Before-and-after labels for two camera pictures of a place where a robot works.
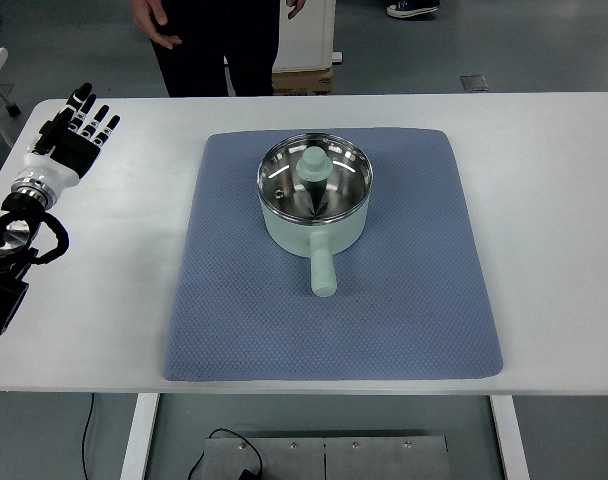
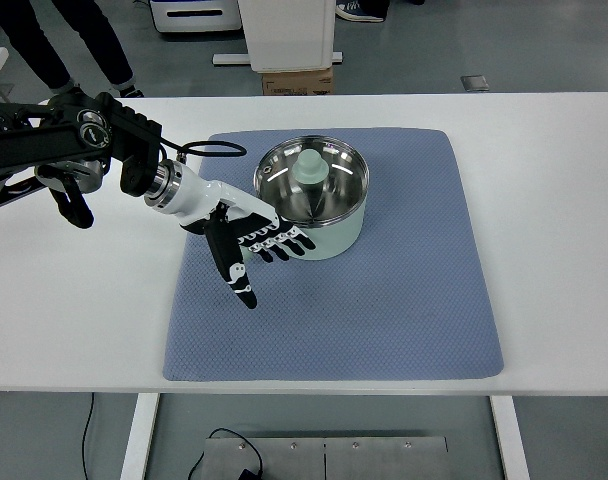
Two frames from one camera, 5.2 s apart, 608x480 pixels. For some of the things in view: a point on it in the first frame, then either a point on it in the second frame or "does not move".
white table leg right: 510,437 does not move
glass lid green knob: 315,178 does not move
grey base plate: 330,458 does not move
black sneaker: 412,8 to 363,10
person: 243,32 to 34,28
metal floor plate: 474,83 does not move
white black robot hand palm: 73,155 to 195,200
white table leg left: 135,458 does not move
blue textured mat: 410,298 does not move
